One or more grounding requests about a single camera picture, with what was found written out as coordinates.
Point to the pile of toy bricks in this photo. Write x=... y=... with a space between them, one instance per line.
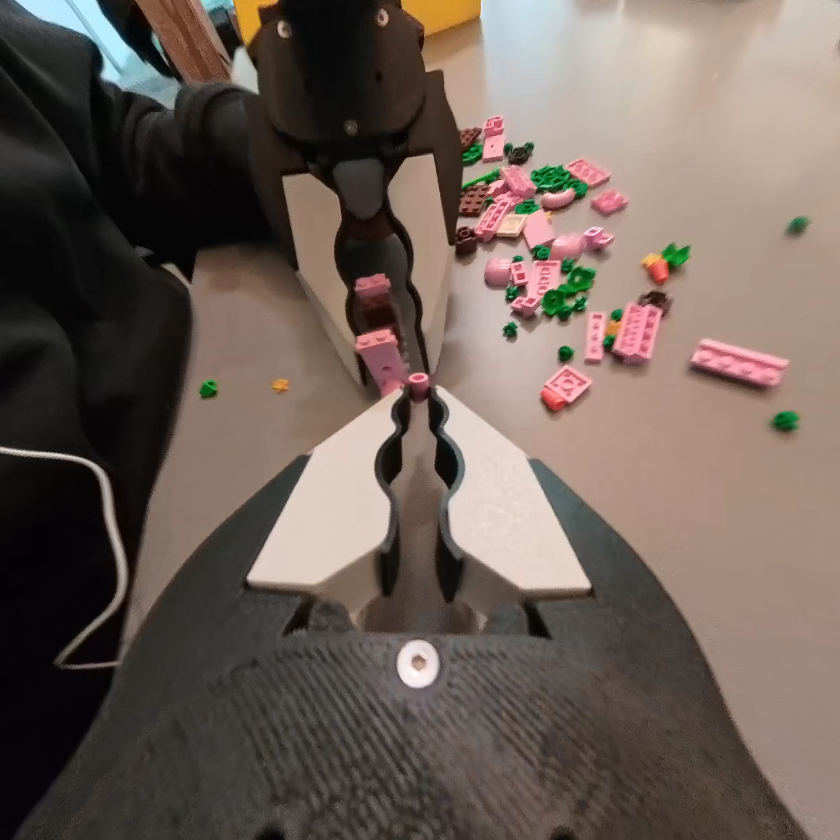
x=544 y=275

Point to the long pink plate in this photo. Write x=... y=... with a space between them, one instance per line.
x=738 y=362

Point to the small green round piece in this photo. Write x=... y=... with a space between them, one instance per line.
x=208 y=389
x=797 y=225
x=785 y=420

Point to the pink brown brick assembly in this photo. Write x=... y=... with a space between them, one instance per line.
x=377 y=354

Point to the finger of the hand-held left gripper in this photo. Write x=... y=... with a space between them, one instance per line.
x=430 y=262
x=312 y=249

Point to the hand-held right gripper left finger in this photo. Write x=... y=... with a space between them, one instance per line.
x=315 y=525

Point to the pink elbow piece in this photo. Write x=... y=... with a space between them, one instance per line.
x=418 y=387

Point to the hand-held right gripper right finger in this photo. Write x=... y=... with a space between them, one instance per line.
x=512 y=525

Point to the wooden post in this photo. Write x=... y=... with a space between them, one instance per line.
x=184 y=33

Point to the person's black jacket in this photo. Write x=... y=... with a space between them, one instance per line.
x=52 y=262

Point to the red cone piece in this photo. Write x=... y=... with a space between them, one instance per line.
x=553 y=400

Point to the pink square plate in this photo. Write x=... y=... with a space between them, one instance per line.
x=569 y=382

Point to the yellow plastic bin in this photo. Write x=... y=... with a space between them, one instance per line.
x=453 y=13

